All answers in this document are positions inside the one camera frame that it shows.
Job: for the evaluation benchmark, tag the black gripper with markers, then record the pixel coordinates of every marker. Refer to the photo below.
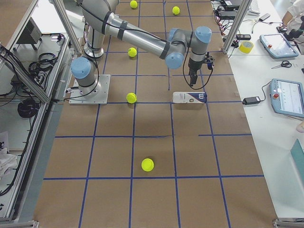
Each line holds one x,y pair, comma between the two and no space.
194,66

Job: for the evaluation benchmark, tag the white blue tennis ball can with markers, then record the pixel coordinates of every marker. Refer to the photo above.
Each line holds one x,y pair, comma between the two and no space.
189,97

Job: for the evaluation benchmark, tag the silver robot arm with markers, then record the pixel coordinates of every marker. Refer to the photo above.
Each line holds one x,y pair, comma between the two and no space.
181,44

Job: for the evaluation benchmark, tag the yellow tennis ball mid table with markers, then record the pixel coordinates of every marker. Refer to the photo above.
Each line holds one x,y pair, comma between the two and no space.
132,52

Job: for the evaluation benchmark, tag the yellow tennis ball by base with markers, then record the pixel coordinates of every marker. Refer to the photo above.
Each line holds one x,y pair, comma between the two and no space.
131,98

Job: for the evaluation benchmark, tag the yellow tennis ball far right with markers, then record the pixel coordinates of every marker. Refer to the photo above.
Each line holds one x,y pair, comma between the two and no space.
175,10

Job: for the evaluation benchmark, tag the yellow tennis ball far left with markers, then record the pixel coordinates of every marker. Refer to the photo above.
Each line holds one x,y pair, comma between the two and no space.
133,4

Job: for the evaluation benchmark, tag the yellow tennis ball near front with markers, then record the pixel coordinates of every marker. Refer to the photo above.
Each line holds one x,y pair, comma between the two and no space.
147,165

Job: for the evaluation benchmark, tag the yellow tape roll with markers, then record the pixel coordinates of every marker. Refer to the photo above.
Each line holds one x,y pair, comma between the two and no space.
246,47

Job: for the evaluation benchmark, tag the black power adapter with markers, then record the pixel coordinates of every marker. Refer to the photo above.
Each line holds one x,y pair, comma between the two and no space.
251,100

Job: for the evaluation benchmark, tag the far blue teach pendant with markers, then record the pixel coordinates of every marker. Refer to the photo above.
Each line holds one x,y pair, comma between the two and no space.
277,46

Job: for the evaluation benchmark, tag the blue teach pendant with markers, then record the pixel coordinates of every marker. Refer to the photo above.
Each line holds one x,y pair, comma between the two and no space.
277,46
287,97

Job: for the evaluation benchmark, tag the near blue teach pendant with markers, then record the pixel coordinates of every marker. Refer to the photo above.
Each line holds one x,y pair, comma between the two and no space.
287,97

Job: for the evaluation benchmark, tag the black handled scissors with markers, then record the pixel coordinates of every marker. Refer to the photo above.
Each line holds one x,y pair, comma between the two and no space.
285,64

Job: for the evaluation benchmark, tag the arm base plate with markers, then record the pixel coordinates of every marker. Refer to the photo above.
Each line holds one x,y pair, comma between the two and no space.
93,95

